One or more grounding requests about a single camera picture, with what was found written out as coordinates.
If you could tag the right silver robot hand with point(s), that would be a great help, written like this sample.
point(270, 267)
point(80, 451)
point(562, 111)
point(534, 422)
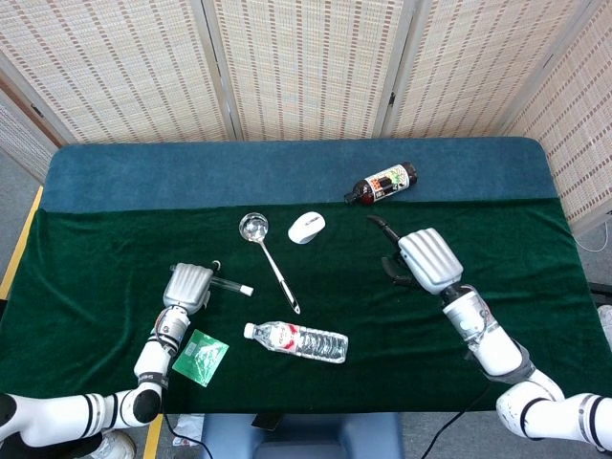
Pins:
point(430, 258)

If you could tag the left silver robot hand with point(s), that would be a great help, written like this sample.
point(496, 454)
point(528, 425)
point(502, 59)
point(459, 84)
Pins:
point(189, 287)

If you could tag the clear glass test tube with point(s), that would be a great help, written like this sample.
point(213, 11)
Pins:
point(229, 285)

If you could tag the small white cap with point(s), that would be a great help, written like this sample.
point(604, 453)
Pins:
point(246, 290)

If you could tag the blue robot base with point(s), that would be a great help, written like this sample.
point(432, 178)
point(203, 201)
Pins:
point(306, 437)

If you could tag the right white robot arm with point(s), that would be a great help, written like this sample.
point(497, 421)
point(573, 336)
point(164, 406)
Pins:
point(497, 349)

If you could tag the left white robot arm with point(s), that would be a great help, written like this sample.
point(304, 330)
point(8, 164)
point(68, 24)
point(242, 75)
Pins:
point(150, 358)

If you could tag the green sachet packet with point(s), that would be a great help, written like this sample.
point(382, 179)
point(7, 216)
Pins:
point(201, 356)

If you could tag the green velvet cloth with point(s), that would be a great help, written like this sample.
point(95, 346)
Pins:
point(358, 296)

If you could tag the dark tea bottle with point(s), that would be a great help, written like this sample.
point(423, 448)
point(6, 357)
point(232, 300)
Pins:
point(382, 184)

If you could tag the steel ladle with black grip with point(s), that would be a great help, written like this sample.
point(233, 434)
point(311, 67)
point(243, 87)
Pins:
point(253, 225)

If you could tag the blue table cover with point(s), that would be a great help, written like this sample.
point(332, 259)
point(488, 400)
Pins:
point(239, 172)

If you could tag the white computer mouse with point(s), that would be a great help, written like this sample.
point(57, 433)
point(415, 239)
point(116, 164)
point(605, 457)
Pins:
point(306, 228)

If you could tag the clear plastic water bottle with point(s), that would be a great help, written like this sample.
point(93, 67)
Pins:
point(306, 342)

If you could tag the crumpled white paper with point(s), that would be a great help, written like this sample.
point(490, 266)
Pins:
point(189, 425)

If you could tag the small black flat device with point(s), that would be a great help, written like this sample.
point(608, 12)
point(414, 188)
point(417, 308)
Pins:
point(267, 421)

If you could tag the white round floor object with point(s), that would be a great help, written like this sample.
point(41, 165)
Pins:
point(117, 444)

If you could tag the black floor stand foot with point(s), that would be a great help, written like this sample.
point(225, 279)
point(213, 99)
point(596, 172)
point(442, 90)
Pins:
point(601, 287)

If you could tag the woven folding screen panel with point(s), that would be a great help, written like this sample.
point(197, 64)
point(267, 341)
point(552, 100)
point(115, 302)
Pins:
point(306, 67)
point(124, 67)
point(478, 62)
point(19, 134)
point(578, 134)

